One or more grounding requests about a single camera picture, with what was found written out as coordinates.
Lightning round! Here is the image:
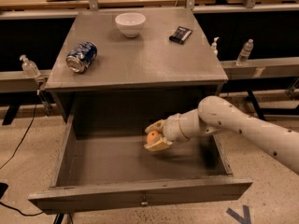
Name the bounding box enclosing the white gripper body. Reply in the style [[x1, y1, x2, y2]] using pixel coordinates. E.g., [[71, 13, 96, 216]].
[[163, 114, 188, 143]]

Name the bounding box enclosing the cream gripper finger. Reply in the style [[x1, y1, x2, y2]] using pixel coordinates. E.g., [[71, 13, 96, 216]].
[[144, 133, 172, 151], [145, 119, 164, 133]]

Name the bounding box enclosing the orange fruit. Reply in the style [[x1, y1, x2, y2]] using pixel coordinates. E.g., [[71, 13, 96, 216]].
[[147, 131, 160, 144]]

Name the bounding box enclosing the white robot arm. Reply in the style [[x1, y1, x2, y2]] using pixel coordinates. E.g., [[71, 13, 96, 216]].
[[144, 96, 299, 174]]

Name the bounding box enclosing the open grey top drawer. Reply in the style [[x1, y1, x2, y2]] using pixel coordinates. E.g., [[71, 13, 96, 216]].
[[27, 91, 254, 216]]

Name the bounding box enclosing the grey cabinet counter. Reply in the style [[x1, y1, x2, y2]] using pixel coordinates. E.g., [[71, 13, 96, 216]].
[[46, 7, 228, 118]]

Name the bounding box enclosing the blue soda can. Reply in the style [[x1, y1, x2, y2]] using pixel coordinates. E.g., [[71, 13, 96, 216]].
[[65, 41, 97, 74]]

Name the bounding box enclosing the small white pump bottle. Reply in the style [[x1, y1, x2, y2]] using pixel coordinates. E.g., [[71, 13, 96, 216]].
[[211, 37, 219, 56]]

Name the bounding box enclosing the black snack packet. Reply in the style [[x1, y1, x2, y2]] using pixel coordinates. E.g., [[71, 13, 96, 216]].
[[169, 26, 192, 45]]

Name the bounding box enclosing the white ceramic bowl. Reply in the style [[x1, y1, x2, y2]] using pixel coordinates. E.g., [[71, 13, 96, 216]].
[[115, 12, 146, 38]]

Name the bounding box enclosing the clear plastic water bottle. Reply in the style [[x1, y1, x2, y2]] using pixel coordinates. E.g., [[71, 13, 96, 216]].
[[236, 39, 253, 66]]

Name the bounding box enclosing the clear sanitizer pump bottle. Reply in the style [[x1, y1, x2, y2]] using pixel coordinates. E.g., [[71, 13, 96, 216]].
[[20, 55, 41, 78]]

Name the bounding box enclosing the black floor cable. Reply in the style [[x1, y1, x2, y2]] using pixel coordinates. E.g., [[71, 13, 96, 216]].
[[0, 103, 45, 217]]

